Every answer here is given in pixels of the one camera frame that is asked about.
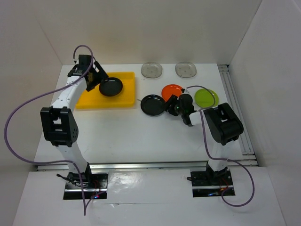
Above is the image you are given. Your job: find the black plate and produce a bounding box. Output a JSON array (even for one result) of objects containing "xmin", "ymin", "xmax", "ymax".
[
  {"xmin": 99, "ymin": 77, "xmax": 123, "ymax": 97},
  {"xmin": 140, "ymin": 94, "xmax": 165, "ymax": 116}
]

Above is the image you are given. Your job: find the orange plate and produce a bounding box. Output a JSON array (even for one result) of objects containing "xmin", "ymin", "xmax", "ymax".
[{"xmin": 161, "ymin": 84, "xmax": 185, "ymax": 102}]

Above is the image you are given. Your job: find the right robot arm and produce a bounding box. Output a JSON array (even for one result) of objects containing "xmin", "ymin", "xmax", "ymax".
[{"xmin": 164, "ymin": 94, "xmax": 244, "ymax": 186}]

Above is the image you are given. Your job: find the aluminium rail right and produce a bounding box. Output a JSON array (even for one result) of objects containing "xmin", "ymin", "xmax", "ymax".
[{"xmin": 218, "ymin": 65, "xmax": 258, "ymax": 167}]

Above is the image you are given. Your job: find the clear plate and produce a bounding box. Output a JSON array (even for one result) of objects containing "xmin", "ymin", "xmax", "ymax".
[
  {"xmin": 175, "ymin": 62, "xmax": 197, "ymax": 78},
  {"xmin": 141, "ymin": 62, "xmax": 163, "ymax": 79}
]

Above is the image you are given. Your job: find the green plate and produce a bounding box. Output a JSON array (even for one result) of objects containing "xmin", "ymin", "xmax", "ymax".
[{"xmin": 194, "ymin": 89, "xmax": 219, "ymax": 108}]

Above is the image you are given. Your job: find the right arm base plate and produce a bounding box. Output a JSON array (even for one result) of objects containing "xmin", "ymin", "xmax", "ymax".
[{"xmin": 186, "ymin": 170, "xmax": 235, "ymax": 198}]

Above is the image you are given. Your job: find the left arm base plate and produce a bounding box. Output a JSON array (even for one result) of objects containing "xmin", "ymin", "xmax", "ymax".
[{"xmin": 63, "ymin": 171, "xmax": 109, "ymax": 200}]

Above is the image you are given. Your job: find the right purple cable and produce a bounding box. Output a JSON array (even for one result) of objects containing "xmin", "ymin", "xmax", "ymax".
[{"xmin": 181, "ymin": 85, "xmax": 255, "ymax": 207}]

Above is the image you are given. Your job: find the aluminium rail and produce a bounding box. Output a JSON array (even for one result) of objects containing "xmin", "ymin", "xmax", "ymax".
[
  {"xmin": 218, "ymin": 65, "xmax": 258, "ymax": 167},
  {"xmin": 35, "ymin": 161, "xmax": 212, "ymax": 171}
]

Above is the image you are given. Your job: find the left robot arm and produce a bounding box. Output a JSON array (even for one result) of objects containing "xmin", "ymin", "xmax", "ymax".
[{"xmin": 40, "ymin": 55, "xmax": 108, "ymax": 188}]

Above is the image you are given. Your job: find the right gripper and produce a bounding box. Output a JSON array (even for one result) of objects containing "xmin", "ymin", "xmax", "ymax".
[{"xmin": 160, "ymin": 95, "xmax": 185, "ymax": 117}]

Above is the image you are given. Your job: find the yellow plastic bin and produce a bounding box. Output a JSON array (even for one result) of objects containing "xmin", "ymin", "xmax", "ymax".
[{"xmin": 76, "ymin": 72, "xmax": 136, "ymax": 110}]

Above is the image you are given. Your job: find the purple cable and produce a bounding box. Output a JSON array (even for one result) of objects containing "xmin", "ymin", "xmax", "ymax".
[
  {"xmin": 181, "ymin": 85, "xmax": 255, "ymax": 207},
  {"xmin": 3, "ymin": 45, "xmax": 95, "ymax": 216}
]

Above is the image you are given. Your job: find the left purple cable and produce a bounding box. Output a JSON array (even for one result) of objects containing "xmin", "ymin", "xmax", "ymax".
[{"xmin": 3, "ymin": 45, "xmax": 95, "ymax": 216}]

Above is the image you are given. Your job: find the aluminium rail front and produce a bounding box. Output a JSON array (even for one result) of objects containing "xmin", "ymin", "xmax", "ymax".
[{"xmin": 35, "ymin": 161, "xmax": 212, "ymax": 171}]

